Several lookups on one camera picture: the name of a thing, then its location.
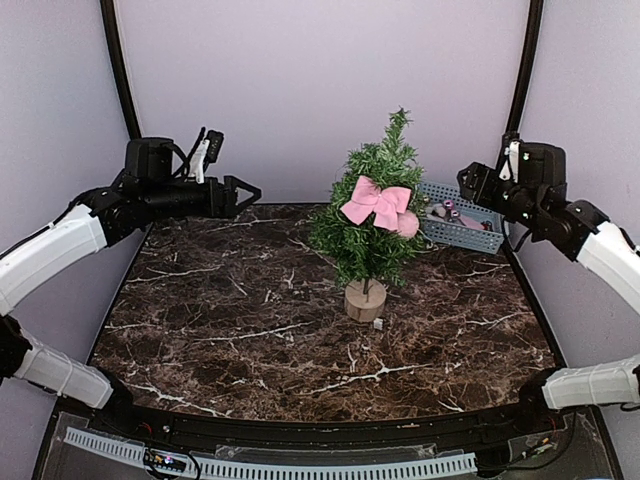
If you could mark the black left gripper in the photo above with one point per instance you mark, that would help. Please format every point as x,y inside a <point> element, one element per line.
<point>225,206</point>

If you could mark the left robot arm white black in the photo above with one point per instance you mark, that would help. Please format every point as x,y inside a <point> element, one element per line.
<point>158,181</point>

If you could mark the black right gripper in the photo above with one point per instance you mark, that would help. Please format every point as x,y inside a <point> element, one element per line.
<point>477,171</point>

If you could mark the pink plush ornament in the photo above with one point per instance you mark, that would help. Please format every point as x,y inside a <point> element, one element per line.
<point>470,222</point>

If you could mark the black front rail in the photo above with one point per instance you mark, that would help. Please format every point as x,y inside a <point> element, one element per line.
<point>483,429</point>

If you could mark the blue plastic basket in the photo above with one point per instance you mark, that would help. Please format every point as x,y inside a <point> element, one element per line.
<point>437,227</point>

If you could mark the grey slotted cable duct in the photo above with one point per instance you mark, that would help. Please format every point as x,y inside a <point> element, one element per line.
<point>260,463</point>

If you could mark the small green christmas tree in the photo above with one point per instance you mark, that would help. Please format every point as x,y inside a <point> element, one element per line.
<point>368,259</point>

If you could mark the pink fluffy pompom ornament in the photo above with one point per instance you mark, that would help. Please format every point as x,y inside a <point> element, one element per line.
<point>408,224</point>

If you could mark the left black frame post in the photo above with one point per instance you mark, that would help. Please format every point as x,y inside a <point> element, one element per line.
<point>119,69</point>

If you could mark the black frame post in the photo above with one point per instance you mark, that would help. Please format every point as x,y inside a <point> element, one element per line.
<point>530,43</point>
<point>119,69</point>

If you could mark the pink fabric bow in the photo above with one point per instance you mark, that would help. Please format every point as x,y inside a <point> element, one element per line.
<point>385,204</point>

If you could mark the right black frame post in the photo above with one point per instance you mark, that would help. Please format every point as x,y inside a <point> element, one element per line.
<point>530,43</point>

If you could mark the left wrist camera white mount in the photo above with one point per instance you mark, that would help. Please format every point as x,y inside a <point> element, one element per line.
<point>205,152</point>

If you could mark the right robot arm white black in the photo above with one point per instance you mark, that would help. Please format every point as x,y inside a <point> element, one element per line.
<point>530,189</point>

